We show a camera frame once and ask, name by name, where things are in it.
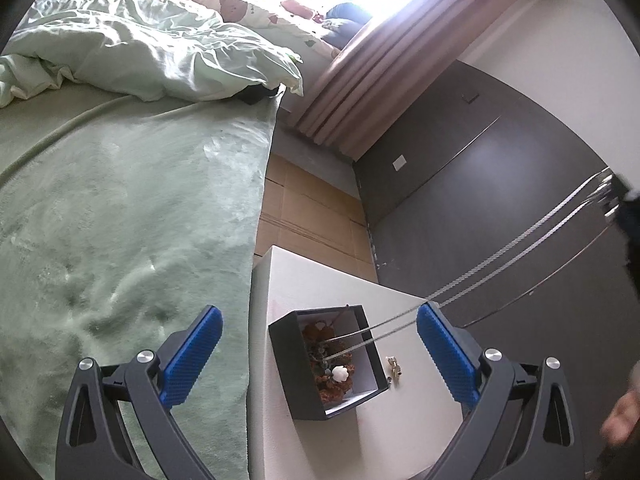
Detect white side table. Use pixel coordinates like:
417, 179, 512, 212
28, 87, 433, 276
248, 245, 476, 480

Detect dark brown wardrobe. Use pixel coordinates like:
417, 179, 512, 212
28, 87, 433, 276
352, 60, 640, 331

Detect pale green duvet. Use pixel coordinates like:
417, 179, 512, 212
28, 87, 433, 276
0, 0, 304, 108

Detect pink curtain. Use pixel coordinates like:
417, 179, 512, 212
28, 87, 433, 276
290, 0, 526, 161

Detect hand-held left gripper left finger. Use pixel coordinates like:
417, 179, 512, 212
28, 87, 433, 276
54, 305, 223, 480

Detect long patterned pillow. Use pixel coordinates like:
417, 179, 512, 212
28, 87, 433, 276
170, 0, 336, 58

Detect person's right hand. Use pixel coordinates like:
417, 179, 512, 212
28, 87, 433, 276
600, 389, 640, 446

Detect flat cardboard sheet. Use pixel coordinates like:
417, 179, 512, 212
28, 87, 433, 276
252, 155, 378, 283

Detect dark jewelry box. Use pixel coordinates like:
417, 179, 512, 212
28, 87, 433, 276
268, 304, 391, 422

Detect green bed blanket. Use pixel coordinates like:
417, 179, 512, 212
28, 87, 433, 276
0, 85, 281, 480

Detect pile of beaded bracelets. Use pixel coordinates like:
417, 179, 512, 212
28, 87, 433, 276
301, 321, 357, 405

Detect dark cushion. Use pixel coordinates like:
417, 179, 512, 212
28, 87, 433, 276
322, 2, 373, 31

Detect silver chain necklace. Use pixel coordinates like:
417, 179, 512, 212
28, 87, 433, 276
320, 172, 617, 361

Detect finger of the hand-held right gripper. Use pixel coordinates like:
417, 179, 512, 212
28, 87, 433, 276
611, 172, 640, 233

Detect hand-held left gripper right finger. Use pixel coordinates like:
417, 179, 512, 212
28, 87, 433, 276
416, 302, 586, 480

